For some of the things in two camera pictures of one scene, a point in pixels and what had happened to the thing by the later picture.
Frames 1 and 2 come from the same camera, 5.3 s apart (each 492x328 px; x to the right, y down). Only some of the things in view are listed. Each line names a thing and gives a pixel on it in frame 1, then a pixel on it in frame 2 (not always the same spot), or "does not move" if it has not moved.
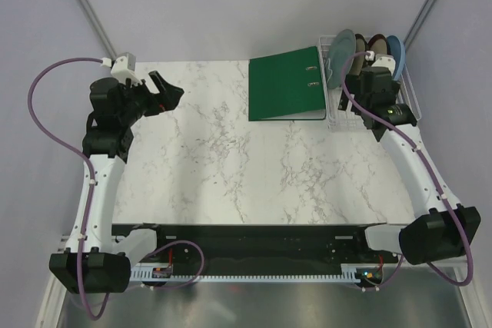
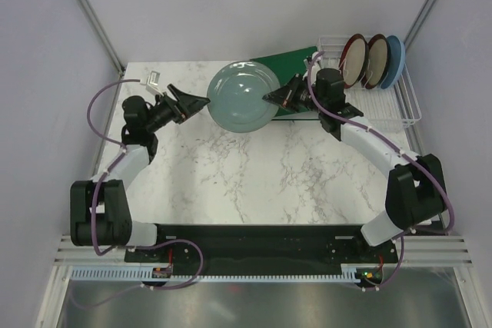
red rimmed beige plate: (360, 46) does not move
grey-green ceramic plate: (342, 48) -> (236, 92)
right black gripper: (354, 84) -> (286, 96)
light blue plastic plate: (395, 47) does not move
